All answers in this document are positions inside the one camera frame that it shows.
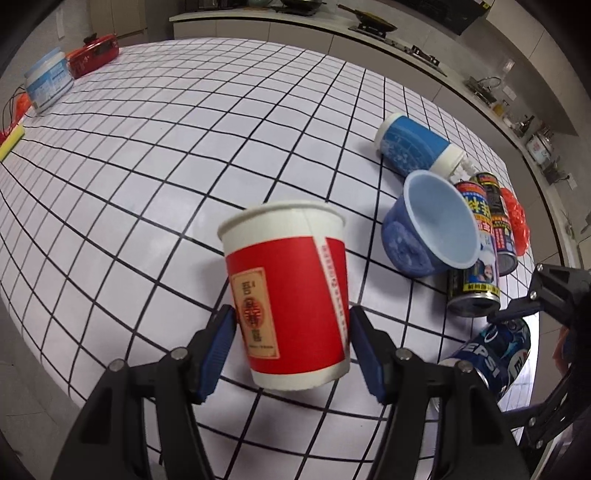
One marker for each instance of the orange net bag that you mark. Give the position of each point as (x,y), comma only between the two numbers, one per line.
(22,108)

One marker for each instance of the white rice cooker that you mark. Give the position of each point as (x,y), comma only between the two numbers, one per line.
(539,148)

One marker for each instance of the metal kettle on tray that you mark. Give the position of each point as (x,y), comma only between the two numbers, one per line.
(482,90)

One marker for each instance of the wok with glass lid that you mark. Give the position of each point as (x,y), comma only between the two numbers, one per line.
(300,4)

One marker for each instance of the orange plastic bag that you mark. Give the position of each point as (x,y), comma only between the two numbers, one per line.
(517,221)

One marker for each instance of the red paper cup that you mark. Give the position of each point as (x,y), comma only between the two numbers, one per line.
(286,295)

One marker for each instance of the blue plastic cup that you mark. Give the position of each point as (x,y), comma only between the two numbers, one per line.
(406,240)

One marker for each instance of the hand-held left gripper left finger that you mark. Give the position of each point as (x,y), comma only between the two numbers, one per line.
(217,355)

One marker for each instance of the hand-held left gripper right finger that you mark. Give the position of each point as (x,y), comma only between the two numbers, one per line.
(369,360)

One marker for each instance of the red cooking pot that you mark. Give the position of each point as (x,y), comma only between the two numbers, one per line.
(92,55)

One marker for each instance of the blue cola can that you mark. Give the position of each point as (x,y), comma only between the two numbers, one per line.
(480,355)

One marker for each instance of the white tub with blue label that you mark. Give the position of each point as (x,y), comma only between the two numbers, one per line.
(46,85)

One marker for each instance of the small yellow green sponge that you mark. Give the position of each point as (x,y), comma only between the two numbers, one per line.
(11,144)

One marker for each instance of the black range hood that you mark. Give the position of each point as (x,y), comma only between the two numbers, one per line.
(452,16)

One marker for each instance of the white black-checked tablecloth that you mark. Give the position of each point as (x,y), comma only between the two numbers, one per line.
(184,161)

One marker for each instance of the black yellow drink can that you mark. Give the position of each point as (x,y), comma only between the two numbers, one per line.
(475,288)
(503,230)

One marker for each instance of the blue white plastic bottle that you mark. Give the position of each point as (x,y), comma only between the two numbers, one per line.
(411,141)

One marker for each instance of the yellow oil jar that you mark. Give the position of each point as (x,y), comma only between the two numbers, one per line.
(498,108)

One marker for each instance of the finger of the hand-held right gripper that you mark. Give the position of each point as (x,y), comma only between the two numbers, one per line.
(554,286)
(549,415)

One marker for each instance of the black gas stove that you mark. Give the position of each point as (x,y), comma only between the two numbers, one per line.
(415,53)

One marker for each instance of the person's right hand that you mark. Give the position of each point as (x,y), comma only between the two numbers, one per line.
(563,350)

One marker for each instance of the beige refrigerator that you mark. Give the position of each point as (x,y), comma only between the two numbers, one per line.
(120,18)

